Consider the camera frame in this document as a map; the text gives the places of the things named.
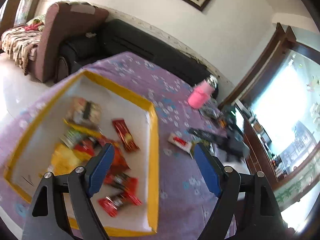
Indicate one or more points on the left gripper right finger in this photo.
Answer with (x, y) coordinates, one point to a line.
(261, 217)

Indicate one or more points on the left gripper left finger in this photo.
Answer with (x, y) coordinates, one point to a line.
(47, 215)

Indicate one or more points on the yellow chip bag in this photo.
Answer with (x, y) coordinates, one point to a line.
(63, 161)

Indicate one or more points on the red black candy bar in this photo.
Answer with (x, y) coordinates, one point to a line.
(112, 204)

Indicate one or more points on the orange red snack packet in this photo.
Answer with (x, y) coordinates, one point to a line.
(119, 163)

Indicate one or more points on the red long snack packet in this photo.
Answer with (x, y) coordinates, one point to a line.
(125, 135)

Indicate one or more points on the yellow rimmed white tray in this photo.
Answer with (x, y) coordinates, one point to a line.
(31, 158)

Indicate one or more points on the beige round snack packet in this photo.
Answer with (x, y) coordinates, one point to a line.
(84, 113)

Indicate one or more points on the red white cigarette pack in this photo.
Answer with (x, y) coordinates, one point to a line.
(180, 143)

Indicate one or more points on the black remote control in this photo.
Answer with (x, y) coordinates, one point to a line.
(208, 136)

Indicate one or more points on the pink sleeved water bottle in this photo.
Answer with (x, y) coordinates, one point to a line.
(202, 92)

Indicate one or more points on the black leather sofa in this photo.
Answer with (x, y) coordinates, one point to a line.
(115, 37)

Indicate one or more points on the patterned blanket daybed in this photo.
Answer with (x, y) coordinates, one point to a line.
(21, 42)

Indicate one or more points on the maroon armchair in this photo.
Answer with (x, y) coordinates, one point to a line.
(63, 20)

